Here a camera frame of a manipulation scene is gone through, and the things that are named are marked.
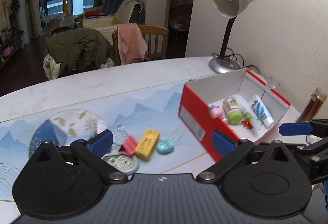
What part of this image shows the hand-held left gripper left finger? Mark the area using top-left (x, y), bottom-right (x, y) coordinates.
top-left (33, 130), bottom-right (129, 185)

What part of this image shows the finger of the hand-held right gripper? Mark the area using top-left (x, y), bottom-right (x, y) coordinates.
top-left (279, 119), bottom-right (328, 137)
top-left (284, 137), bottom-right (328, 185)

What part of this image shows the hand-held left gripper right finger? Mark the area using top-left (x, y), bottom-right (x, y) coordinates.
top-left (196, 129), bottom-right (298, 185)

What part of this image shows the pink binder clip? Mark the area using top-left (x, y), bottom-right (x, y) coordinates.
top-left (117, 125), bottom-right (139, 156)

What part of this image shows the pink toy figure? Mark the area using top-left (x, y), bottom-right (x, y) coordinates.
top-left (209, 104), bottom-right (223, 119)

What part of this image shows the red cardboard box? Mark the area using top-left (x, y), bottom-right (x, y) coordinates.
top-left (179, 69), bottom-right (292, 163)

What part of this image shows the small bottle with green cap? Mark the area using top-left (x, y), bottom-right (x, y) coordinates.
top-left (223, 97), bottom-right (243, 125)

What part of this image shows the white tube with blue label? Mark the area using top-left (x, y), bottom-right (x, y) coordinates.
top-left (248, 94), bottom-right (274, 128)

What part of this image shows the small yellow box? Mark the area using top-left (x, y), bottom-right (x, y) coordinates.
top-left (134, 129), bottom-right (161, 162)

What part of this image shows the small teal case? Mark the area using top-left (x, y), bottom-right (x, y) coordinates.
top-left (156, 139), bottom-right (175, 155)

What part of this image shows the brown bottle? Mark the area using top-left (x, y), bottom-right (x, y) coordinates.
top-left (295, 87), bottom-right (327, 124)

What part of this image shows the small clear glass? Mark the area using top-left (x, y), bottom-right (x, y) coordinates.
top-left (266, 78), bottom-right (280, 90)

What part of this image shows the blue mountain print table mat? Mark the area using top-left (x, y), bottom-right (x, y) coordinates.
top-left (0, 78), bottom-right (223, 204)

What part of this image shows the olive green jacket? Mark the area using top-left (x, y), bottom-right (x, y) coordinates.
top-left (46, 28), bottom-right (114, 72)

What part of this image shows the pink cloth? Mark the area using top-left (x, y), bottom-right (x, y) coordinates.
top-left (117, 23), bottom-right (148, 65)

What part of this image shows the wooden dining chair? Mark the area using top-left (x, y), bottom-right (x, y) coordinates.
top-left (112, 25), bottom-right (170, 66)

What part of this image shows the cluttered coffee table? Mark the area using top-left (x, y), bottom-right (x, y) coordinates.
top-left (41, 13), bottom-right (82, 35)

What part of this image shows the dark wooden tv cabinet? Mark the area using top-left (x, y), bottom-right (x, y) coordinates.
top-left (0, 33), bottom-right (25, 68)

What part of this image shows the purple kettlebell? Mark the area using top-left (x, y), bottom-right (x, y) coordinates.
top-left (2, 44), bottom-right (14, 57)

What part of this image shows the beige blanket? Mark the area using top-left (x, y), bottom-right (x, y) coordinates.
top-left (113, 0), bottom-right (142, 25)

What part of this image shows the dark green sofa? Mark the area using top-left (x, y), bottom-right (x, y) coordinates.
top-left (83, 0), bottom-right (145, 26)

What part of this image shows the yellow toy figure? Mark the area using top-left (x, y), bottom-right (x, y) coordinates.
top-left (59, 0), bottom-right (69, 16)

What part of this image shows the white tower air conditioner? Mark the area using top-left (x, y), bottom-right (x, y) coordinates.
top-left (16, 0), bottom-right (31, 46)

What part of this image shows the green potted plant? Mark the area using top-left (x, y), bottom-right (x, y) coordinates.
top-left (10, 0), bottom-right (25, 35)

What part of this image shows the floral fabric hanging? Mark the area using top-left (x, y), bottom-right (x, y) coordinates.
top-left (0, 1), bottom-right (12, 35)

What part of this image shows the black lamp cable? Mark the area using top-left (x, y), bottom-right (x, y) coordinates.
top-left (212, 47), bottom-right (262, 76)

